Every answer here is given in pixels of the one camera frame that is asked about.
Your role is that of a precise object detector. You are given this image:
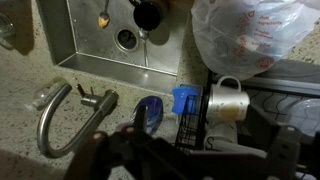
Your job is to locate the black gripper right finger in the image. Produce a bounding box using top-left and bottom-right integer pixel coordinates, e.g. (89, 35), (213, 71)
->
(190, 105), (320, 180)

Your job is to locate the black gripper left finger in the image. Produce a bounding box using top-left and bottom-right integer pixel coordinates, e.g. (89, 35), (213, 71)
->
(63, 105), (187, 180)

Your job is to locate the white plastic bag red print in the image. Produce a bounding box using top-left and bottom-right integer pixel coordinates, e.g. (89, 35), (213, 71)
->
(191, 0), (320, 80)

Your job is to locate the clear plastic container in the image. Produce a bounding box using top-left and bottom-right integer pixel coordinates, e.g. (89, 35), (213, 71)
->
(286, 99), (320, 137)

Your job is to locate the white mug lower rack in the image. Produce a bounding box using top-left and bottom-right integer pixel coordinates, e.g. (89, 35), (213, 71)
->
(204, 121), (238, 150)

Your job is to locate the blue dish soap bottle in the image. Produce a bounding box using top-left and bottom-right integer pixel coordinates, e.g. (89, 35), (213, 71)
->
(130, 96), (163, 135)

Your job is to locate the curved steel faucet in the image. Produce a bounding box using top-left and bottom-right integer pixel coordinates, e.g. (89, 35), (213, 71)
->
(37, 83), (119, 159)

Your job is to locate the white mug yellow print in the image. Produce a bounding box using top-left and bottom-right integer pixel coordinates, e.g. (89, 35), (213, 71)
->
(206, 76), (250, 121)

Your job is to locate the blue sponge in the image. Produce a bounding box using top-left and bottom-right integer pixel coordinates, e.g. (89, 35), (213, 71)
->
(172, 85), (200, 115)

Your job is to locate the stainless steel sink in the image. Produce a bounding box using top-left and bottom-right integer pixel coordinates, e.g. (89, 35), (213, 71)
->
(36, 0), (192, 93)

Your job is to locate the clear glass on counter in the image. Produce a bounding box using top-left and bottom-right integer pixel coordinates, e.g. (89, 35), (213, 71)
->
(25, 77), (67, 111)

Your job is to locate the steel spoon in sink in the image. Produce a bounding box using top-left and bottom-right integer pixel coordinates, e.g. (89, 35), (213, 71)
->
(139, 29), (149, 67)

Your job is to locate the spoon with food residue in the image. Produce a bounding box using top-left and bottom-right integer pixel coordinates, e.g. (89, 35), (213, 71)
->
(98, 0), (110, 28)

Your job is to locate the black mug in sink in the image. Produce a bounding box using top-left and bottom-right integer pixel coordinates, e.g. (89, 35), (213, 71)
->
(129, 0), (169, 31)

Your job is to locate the black wire dish rack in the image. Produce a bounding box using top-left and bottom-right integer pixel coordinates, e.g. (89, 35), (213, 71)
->
(174, 69), (320, 180)

